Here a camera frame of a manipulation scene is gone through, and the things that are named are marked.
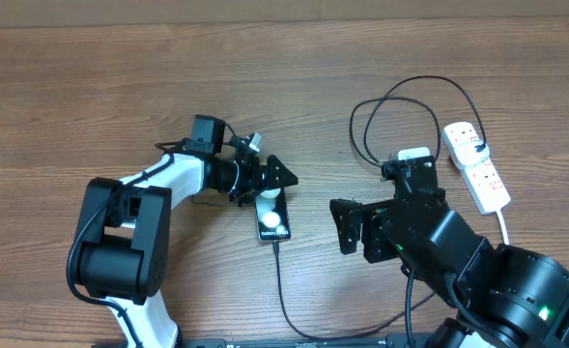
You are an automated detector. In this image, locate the black Samsung Galaxy phone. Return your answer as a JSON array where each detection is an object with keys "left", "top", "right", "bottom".
[{"left": 255, "top": 188, "right": 291, "bottom": 242}]

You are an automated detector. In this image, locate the white power strip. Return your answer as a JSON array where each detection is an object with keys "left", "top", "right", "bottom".
[{"left": 441, "top": 122, "right": 511, "bottom": 215}]

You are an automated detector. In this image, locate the white power strip cord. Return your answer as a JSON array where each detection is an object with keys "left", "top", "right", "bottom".
[{"left": 495, "top": 210, "right": 511, "bottom": 246}]

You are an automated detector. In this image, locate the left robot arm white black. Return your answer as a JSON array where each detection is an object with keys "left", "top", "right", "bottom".
[{"left": 66, "top": 115, "right": 299, "bottom": 347}]

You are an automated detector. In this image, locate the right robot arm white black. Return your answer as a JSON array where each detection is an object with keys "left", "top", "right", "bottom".
[{"left": 329, "top": 156, "right": 569, "bottom": 347}]

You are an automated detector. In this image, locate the white USB charger adapter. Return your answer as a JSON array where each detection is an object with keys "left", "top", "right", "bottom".
[{"left": 451, "top": 139, "right": 490, "bottom": 169}]

